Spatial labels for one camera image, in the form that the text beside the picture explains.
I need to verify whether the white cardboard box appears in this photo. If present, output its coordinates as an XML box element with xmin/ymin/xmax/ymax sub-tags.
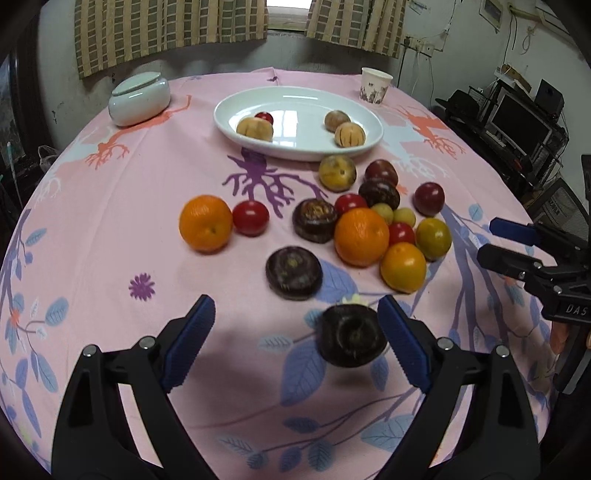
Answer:
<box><xmin>495</xmin><ymin>64</ymin><xmax>532</xmax><ymax>90</ymax></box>

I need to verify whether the white lidded ceramic jar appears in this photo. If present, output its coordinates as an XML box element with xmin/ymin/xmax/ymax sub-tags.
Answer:
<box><xmin>108</xmin><ymin>72</ymin><xmax>171</xmax><ymax>127</ymax></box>

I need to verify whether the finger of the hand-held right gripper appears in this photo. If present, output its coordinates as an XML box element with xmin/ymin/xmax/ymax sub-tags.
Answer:
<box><xmin>477</xmin><ymin>243</ymin><xmax>561</xmax><ymax>288</ymax></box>
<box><xmin>489</xmin><ymin>218</ymin><xmax>591</xmax><ymax>266</ymax></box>

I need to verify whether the white oval plate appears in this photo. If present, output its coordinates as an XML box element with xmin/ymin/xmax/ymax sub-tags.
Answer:
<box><xmin>213</xmin><ymin>86</ymin><xmax>385</xmax><ymax>162</ymax></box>

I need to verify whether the pink printed tablecloth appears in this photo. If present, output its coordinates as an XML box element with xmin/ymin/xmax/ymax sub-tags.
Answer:
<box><xmin>0</xmin><ymin>68</ymin><xmax>555</xmax><ymax>476</ymax></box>

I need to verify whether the orange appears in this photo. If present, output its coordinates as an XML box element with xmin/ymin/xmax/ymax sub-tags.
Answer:
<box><xmin>334</xmin><ymin>208</ymin><xmax>391</xmax><ymax>268</ymax></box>
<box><xmin>380</xmin><ymin>242</ymin><xmax>427</xmax><ymax>294</ymax></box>
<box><xmin>179</xmin><ymin>195</ymin><xmax>233</xmax><ymax>254</ymax></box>

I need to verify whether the dark red plum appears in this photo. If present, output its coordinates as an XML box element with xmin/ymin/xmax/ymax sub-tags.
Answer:
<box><xmin>413</xmin><ymin>182</ymin><xmax>446</xmax><ymax>217</ymax></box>

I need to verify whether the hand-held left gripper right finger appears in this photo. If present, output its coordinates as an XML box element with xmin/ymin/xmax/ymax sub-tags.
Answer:
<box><xmin>378</xmin><ymin>294</ymin><xmax>542</xmax><ymax>480</ymax></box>

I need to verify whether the black computer monitor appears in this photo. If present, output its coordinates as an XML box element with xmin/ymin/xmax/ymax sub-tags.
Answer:
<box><xmin>489</xmin><ymin>88</ymin><xmax>554</xmax><ymax>155</ymax></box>

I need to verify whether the dark red apple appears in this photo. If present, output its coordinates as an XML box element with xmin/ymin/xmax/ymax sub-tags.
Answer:
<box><xmin>365</xmin><ymin>159</ymin><xmax>399</xmax><ymax>186</ymax></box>

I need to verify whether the black bag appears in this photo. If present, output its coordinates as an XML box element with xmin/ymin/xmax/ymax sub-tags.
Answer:
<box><xmin>436</xmin><ymin>89</ymin><xmax>483</xmax><ymax>121</ymax></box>

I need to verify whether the black desk rack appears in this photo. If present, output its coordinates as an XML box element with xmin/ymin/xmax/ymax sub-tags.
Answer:
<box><xmin>462</xmin><ymin>122</ymin><xmax>568</xmax><ymax>195</ymax></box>

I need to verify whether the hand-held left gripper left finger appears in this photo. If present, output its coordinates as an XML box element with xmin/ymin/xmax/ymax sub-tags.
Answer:
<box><xmin>51</xmin><ymin>294</ymin><xmax>217</xmax><ymax>480</ymax></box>

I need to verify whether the window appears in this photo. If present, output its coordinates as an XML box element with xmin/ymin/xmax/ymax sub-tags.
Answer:
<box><xmin>267</xmin><ymin>0</ymin><xmax>315</xmax><ymax>32</ymax></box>

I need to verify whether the dark chocolate donut bottom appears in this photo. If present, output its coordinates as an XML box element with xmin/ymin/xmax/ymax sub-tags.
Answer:
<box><xmin>317</xmin><ymin>303</ymin><xmax>389</xmax><ymax>368</ymax></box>

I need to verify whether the narrow checked curtain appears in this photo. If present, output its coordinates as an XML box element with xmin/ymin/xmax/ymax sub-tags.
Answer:
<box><xmin>305</xmin><ymin>0</ymin><xmax>408</xmax><ymax>60</ymax></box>

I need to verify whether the person's right hand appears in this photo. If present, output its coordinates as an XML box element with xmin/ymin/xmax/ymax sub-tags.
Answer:
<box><xmin>550</xmin><ymin>320</ymin><xmax>572</xmax><ymax>354</ymax></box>

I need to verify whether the black mesh office chair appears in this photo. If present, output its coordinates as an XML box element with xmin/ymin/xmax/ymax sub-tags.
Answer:
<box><xmin>529</xmin><ymin>178</ymin><xmax>591</xmax><ymax>236</ymax></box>

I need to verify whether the wide checked curtain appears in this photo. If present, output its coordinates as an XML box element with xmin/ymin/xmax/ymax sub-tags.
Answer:
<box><xmin>74</xmin><ymin>0</ymin><xmax>269</xmax><ymax>80</ymax></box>

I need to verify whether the printed paper cup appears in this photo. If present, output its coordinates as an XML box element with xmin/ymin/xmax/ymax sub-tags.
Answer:
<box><xmin>359</xmin><ymin>67</ymin><xmax>393</xmax><ymax>106</ymax></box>

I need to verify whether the tan bread roll right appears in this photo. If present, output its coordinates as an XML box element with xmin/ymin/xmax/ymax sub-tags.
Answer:
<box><xmin>334</xmin><ymin>122</ymin><xmax>367</xmax><ymax>148</ymax></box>

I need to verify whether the white plastic bag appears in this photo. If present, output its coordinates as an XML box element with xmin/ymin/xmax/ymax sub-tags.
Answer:
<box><xmin>37</xmin><ymin>144</ymin><xmax>60</xmax><ymax>174</ymax></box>

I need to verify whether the black speaker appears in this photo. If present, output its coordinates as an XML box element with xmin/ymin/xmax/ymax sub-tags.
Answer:
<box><xmin>536</xmin><ymin>79</ymin><xmax>565</xmax><ymax>114</ymax></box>

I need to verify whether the yellow-green round fruit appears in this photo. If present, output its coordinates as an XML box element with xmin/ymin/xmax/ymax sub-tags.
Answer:
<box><xmin>415</xmin><ymin>217</ymin><xmax>452</xmax><ymax>262</ymax></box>

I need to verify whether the yellow-brown round fruit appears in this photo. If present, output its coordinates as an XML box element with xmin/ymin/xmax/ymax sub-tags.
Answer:
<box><xmin>318</xmin><ymin>155</ymin><xmax>357</xmax><ymax>192</ymax></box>

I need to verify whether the white wall socket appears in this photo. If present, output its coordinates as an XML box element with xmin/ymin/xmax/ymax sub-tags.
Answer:
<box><xmin>404</xmin><ymin>36</ymin><xmax>435</xmax><ymax>58</ymax></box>

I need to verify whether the tan speckled round fruit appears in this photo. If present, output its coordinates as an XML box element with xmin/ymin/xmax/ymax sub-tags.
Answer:
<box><xmin>324</xmin><ymin>110</ymin><xmax>352</xmax><ymax>132</ymax></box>

